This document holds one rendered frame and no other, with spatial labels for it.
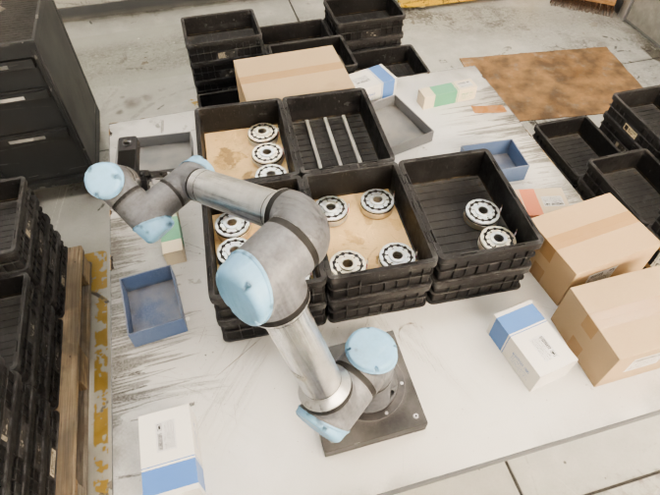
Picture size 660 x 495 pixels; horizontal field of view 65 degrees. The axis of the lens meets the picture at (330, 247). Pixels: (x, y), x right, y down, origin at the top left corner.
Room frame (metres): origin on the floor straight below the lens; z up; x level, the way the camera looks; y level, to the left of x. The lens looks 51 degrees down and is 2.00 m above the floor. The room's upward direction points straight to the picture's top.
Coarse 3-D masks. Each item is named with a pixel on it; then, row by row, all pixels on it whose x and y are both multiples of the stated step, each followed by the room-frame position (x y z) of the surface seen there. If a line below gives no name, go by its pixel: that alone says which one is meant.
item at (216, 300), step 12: (264, 180) 1.13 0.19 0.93; (276, 180) 1.13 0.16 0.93; (288, 180) 1.13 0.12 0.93; (300, 180) 1.13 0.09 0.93; (204, 216) 0.98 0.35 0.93; (204, 228) 0.94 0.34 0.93; (204, 240) 0.89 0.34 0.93; (324, 276) 0.78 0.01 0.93; (312, 288) 0.75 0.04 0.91; (216, 300) 0.70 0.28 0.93
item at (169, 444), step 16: (144, 416) 0.46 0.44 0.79; (160, 416) 0.46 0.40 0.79; (176, 416) 0.46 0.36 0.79; (192, 416) 0.48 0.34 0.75; (144, 432) 0.43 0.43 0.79; (160, 432) 0.43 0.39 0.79; (176, 432) 0.43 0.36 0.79; (192, 432) 0.43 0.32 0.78; (144, 448) 0.39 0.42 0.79; (160, 448) 0.39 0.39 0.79; (176, 448) 0.39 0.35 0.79; (192, 448) 0.39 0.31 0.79; (144, 464) 0.36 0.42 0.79; (160, 464) 0.36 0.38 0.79; (176, 464) 0.36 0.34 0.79; (192, 464) 0.36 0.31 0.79; (144, 480) 0.32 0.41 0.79; (160, 480) 0.32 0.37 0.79; (176, 480) 0.32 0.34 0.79; (192, 480) 0.32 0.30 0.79
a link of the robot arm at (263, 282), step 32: (288, 224) 0.57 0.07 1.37; (256, 256) 0.50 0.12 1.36; (288, 256) 0.51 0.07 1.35; (224, 288) 0.48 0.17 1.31; (256, 288) 0.45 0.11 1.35; (288, 288) 0.48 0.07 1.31; (256, 320) 0.43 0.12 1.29; (288, 320) 0.45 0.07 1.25; (288, 352) 0.45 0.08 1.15; (320, 352) 0.46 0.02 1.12; (320, 384) 0.43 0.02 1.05; (352, 384) 0.46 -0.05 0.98; (320, 416) 0.40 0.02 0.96; (352, 416) 0.41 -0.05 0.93
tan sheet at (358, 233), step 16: (352, 208) 1.11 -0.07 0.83; (352, 224) 1.04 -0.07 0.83; (368, 224) 1.04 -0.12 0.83; (384, 224) 1.04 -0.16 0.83; (400, 224) 1.04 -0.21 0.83; (336, 240) 0.98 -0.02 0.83; (352, 240) 0.98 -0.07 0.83; (368, 240) 0.98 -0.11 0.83; (384, 240) 0.98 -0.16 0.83; (400, 240) 0.98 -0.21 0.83; (368, 256) 0.92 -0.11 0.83
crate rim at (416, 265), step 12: (348, 168) 1.18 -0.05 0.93; (360, 168) 1.18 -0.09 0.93; (372, 168) 1.18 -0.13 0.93; (396, 168) 1.18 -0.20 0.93; (408, 192) 1.08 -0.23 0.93; (420, 216) 0.98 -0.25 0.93; (420, 228) 0.94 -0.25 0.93; (432, 252) 0.85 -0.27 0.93; (324, 264) 0.81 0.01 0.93; (396, 264) 0.81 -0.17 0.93; (408, 264) 0.81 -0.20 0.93; (420, 264) 0.81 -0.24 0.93; (432, 264) 0.82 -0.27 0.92; (336, 276) 0.78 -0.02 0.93; (348, 276) 0.78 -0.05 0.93; (360, 276) 0.78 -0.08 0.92; (372, 276) 0.79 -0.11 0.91
